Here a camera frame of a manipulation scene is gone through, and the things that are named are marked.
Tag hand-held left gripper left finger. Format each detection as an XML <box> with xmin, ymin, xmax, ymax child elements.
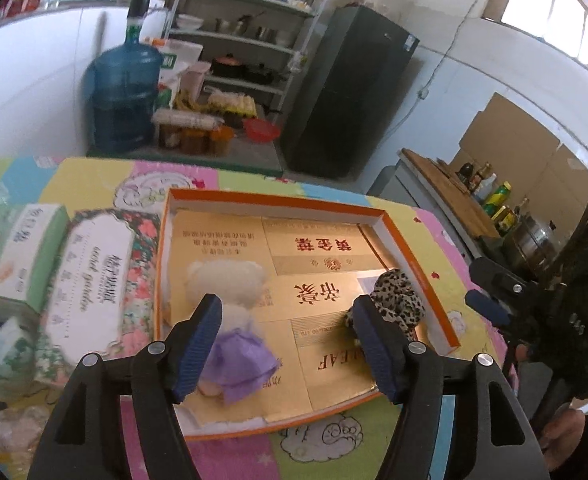
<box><xmin>26</xmin><ymin>293</ymin><xmax>223</xmax><ymax>480</ymax></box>

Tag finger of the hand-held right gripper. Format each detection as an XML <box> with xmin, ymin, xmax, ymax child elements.
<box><xmin>465</xmin><ymin>289</ymin><xmax>513</xmax><ymax>329</ymax></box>
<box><xmin>469</xmin><ymin>257</ymin><xmax>541</xmax><ymax>307</ymax></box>

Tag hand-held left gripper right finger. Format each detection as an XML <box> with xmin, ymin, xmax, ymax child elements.
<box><xmin>351</xmin><ymin>295</ymin><xmax>552</xmax><ymax>480</ymax></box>

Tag orange cardboard tray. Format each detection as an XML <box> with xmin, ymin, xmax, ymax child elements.
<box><xmin>153</xmin><ymin>187</ymin><xmax>461</xmax><ymax>442</ymax></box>

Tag person's right hand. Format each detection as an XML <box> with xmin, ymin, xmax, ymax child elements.
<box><xmin>540</xmin><ymin>406</ymin><xmax>588</xmax><ymax>471</ymax></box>

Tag large steel steamer pot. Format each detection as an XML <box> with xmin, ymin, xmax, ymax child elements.
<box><xmin>506</xmin><ymin>212</ymin><xmax>557</xmax><ymax>272</ymax></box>

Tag leopard print plush toy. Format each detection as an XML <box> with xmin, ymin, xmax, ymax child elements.
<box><xmin>343</xmin><ymin>268</ymin><xmax>427</xmax><ymax>346</ymax></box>

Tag white teddy bear purple dress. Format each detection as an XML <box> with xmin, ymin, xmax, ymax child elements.
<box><xmin>183</xmin><ymin>259</ymin><xmax>281</xmax><ymax>406</ymax></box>

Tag green yellow bottle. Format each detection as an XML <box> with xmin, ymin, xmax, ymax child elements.
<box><xmin>484</xmin><ymin>181</ymin><xmax>513</xmax><ymax>218</ymax></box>

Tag white plastic bottle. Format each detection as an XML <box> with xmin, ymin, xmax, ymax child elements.
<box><xmin>474</xmin><ymin>172</ymin><xmax>497</xmax><ymax>204</ymax></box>

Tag wooden top kitchen counter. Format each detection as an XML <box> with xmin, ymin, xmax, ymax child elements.
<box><xmin>399</xmin><ymin>149</ymin><xmax>502</xmax><ymax>261</ymax></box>

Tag floral tissue box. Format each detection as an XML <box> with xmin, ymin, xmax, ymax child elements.
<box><xmin>34</xmin><ymin>208</ymin><xmax>162</xmax><ymax>386</ymax></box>

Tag cardboard sheets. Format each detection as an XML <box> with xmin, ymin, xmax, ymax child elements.
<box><xmin>449</xmin><ymin>92</ymin><xmax>588</xmax><ymax>221</ymax></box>

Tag green white tissue pack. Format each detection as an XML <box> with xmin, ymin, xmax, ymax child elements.
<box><xmin>0</xmin><ymin>317</ymin><xmax>40</xmax><ymax>401</ymax></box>

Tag green tissue box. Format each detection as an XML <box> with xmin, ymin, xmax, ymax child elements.
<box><xmin>0</xmin><ymin>203</ymin><xmax>71</xmax><ymax>318</ymax></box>

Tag low green platform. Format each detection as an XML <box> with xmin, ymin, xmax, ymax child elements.
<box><xmin>86</xmin><ymin>137</ymin><xmax>285</xmax><ymax>178</ymax></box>

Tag amber glass jar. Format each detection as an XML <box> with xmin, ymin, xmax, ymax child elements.
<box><xmin>158</xmin><ymin>126</ymin><xmax>182</xmax><ymax>150</ymax></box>
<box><xmin>209</xmin><ymin>126</ymin><xmax>236</xmax><ymax>156</ymax></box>
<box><xmin>181</xmin><ymin>129</ymin><xmax>210</xmax><ymax>155</ymax></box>

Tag red plastic bowl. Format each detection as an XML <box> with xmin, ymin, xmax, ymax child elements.
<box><xmin>243</xmin><ymin>117</ymin><xmax>281</xmax><ymax>143</ymax></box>

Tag clear noodle package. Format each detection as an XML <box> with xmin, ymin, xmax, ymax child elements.
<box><xmin>152</xmin><ymin>109</ymin><xmax>224</xmax><ymax>131</ymax></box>

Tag dark grey refrigerator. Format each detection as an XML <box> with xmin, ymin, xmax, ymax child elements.
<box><xmin>280</xmin><ymin>5</ymin><xmax>421</xmax><ymax>181</ymax></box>

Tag bunch of bananas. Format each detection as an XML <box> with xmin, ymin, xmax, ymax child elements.
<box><xmin>174</xmin><ymin>91</ymin><xmax>205</xmax><ymax>112</ymax></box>

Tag blue water jug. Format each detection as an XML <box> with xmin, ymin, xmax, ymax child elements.
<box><xmin>81</xmin><ymin>25</ymin><xmax>165</xmax><ymax>155</ymax></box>

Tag window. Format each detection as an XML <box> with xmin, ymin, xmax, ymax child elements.
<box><xmin>479</xmin><ymin>0</ymin><xmax>588</xmax><ymax>77</ymax></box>

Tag black wok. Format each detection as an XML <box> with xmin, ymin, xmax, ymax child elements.
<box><xmin>244</xmin><ymin>63</ymin><xmax>281</xmax><ymax>84</ymax></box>

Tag black cooking pot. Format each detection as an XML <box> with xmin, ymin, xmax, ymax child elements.
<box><xmin>210</xmin><ymin>54</ymin><xmax>247</xmax><ymax>78</ymax></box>

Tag steel cooking pot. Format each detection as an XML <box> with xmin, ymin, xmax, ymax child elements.
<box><xmin>216</xmin><ymin>16</ymin><xmax>255</xmax><ymax>37</ymax></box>

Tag black water pump dispenser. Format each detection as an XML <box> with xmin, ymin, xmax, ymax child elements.
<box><xmin>125</xmin><ymin>0</ymin><xmax>152</xmax><ymax>28</ymax></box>

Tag white metal shelf rack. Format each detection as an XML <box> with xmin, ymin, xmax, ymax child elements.
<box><xmin>166</xmin><ymin>0</ymin><xmax>342</xmax><ymax>116</ymax></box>

